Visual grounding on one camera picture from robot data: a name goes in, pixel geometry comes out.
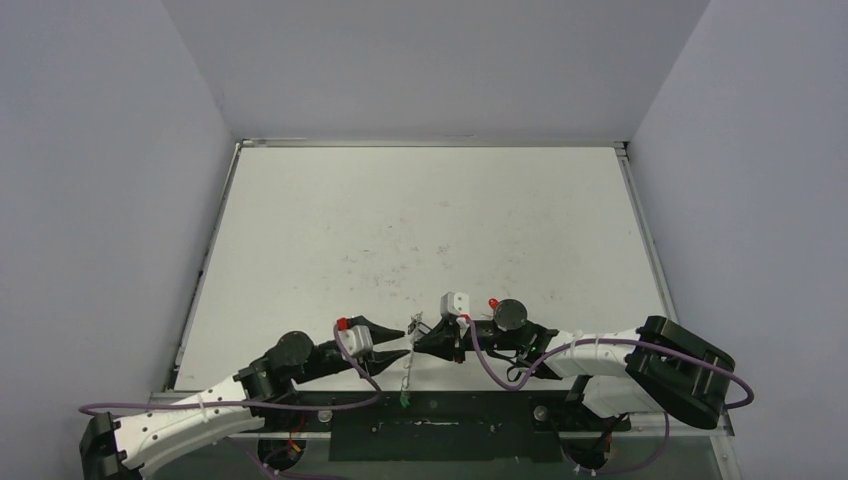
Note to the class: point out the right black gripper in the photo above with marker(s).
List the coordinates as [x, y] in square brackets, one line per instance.
[454, 340]

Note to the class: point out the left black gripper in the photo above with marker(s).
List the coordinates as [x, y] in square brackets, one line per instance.
[378, 359]

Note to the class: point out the metal key holder ring plate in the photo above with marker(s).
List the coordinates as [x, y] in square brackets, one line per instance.
[414, 332]

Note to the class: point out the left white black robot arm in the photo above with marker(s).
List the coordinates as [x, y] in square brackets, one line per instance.
[134, 440]

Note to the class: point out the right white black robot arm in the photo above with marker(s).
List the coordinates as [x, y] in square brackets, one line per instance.
[657, 367]

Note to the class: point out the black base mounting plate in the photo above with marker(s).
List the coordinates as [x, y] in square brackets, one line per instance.
[444, 426]

